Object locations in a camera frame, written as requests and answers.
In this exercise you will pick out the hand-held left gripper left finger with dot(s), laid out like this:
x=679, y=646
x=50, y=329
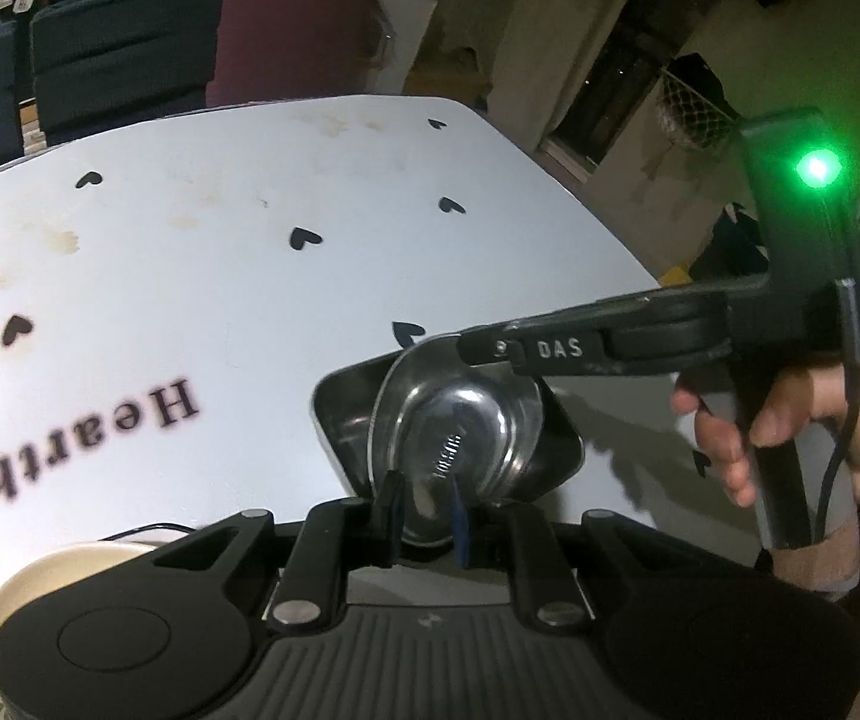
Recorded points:
x=392, y=517

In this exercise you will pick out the round steel bowl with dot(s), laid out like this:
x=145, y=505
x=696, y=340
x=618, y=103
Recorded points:
x=437, y=420

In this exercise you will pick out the white mesh basket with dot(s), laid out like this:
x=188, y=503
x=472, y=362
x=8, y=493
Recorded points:
x=696, y=109

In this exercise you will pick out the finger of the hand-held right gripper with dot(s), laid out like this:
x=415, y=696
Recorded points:
x=565, y=349

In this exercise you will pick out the rectangular steel container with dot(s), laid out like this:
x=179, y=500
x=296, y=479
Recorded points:
x=340, y=405

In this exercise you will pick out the purple chair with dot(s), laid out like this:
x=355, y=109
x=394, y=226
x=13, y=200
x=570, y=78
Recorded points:
x=287, y=37

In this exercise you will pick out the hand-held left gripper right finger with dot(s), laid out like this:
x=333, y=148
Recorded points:
x=461, y=532

